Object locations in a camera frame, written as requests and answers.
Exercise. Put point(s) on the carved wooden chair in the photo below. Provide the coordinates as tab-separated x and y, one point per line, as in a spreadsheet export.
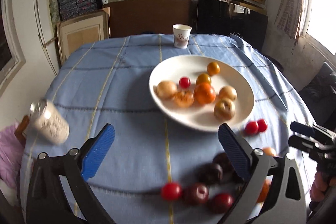
22	127

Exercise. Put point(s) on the printed paper cup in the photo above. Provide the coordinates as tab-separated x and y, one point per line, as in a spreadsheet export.
182	37

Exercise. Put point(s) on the deep orange mandarin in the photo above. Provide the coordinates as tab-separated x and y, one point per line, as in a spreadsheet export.
263	191
204	92

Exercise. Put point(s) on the beige framed picture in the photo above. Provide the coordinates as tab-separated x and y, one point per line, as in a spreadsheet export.
81	35

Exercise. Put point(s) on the brown round pear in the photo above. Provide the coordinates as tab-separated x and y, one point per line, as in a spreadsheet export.
227	92
270	151
166	89
224	109

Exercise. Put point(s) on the red cherry tomato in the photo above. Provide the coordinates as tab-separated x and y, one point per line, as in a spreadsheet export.
171	191
263	125
251	127
184	82

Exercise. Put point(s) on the small orange mandarin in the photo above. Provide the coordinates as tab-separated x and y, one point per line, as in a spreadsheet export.
213	68
203	78

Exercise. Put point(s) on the white oval plate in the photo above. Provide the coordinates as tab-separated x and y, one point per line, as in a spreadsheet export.
236	77

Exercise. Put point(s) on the white wall conduit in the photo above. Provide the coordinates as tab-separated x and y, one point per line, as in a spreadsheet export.
39	16

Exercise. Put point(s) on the person's right hand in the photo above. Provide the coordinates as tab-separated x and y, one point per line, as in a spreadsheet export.
320	186

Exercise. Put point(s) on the bright sunlit window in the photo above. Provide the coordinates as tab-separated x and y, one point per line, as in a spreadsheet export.
323	3

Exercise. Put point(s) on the black cushion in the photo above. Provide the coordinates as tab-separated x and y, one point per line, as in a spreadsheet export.
320	87

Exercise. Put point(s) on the grey framed window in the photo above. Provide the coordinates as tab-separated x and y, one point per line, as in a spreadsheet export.
10	43

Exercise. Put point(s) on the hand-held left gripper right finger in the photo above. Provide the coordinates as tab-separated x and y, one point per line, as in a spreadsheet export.
235	153

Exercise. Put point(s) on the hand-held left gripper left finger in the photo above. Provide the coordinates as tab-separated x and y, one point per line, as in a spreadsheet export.
97	153

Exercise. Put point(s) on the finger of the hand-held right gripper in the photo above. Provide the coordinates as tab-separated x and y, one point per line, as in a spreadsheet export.
302	128
302	144

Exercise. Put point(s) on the pink garment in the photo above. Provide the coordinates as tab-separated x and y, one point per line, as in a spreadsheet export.
10	155

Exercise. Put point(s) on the blue checked tablecloth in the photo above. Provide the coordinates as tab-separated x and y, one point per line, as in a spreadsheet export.
118	108

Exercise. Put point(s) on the brown wooden board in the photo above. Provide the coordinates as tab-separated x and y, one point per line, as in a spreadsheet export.
152	16

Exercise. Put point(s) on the pale orange mandarin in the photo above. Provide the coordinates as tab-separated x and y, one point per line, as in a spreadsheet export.
184	99

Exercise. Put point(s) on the white drink can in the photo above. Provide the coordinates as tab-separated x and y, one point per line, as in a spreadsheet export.
51	123

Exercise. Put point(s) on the stack of blue patterned boxes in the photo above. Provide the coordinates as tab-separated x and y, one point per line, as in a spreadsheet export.
78	1

